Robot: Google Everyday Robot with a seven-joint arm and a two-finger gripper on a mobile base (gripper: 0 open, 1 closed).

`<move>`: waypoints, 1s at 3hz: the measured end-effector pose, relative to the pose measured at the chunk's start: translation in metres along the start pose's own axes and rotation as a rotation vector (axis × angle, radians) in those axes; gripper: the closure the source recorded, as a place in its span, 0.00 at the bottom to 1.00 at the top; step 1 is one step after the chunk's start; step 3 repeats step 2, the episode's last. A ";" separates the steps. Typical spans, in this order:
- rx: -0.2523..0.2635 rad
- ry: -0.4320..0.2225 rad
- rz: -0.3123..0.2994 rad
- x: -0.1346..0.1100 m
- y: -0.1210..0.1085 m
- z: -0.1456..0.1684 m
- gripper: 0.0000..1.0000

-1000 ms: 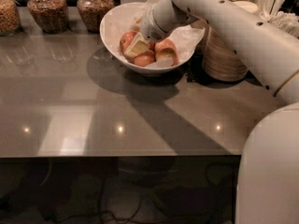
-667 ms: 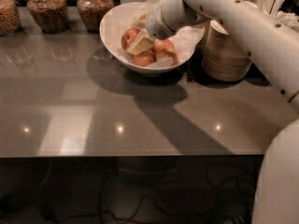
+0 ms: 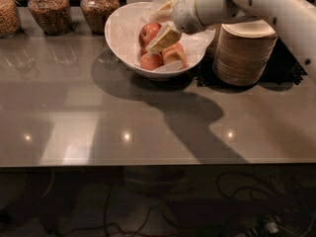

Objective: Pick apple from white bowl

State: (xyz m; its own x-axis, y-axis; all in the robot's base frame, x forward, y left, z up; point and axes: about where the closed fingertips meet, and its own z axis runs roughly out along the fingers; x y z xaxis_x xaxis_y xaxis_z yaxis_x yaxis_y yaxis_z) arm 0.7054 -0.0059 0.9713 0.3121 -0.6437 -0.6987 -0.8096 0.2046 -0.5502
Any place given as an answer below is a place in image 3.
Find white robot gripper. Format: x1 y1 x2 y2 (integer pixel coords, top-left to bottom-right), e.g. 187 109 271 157
146 0 205 53

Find large red apple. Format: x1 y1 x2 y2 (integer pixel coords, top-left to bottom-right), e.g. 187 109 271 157
138 22 161 48

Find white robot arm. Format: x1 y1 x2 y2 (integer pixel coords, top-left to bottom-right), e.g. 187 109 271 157
147 0 316 81

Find yellow-red apple front right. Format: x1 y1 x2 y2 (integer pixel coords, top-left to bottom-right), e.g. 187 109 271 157
162 49 187 69

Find orange apple front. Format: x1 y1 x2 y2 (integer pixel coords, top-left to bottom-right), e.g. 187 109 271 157
139 52 163 71

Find white ceramic bowl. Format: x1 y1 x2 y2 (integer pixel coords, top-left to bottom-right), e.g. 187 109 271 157
104 1 212 80

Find white crinkled paper liner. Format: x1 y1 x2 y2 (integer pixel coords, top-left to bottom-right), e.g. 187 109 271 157
110 0 216 73

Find rear stack of paper bowls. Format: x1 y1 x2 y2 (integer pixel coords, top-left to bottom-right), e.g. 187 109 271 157
205 24 221 58

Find stack of paper bowls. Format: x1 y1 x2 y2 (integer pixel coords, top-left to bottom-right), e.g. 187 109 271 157
205 24 221 58
212 20 277 87

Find right glass jar of grains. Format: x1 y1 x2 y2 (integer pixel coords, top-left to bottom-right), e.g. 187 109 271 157
80 0 119 35

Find glass jar of grains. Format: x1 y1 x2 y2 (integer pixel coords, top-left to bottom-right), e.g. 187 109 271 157
80 0 119 35
0 0 22 38
28 0 72 36

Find front stack of paper bowls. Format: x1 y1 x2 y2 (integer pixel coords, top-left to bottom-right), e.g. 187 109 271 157
212 20 277 87

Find middle glass jar of grains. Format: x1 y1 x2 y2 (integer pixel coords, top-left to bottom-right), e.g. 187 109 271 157
28 0 72 36

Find black mat under bowls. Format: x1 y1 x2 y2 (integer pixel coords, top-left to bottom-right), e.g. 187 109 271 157
195 39 307 92

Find left glass jar of grains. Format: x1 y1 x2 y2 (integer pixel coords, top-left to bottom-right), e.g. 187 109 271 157
0 0 22 38

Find black cables under table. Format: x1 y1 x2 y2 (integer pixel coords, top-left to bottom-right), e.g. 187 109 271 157
42 171 316 237

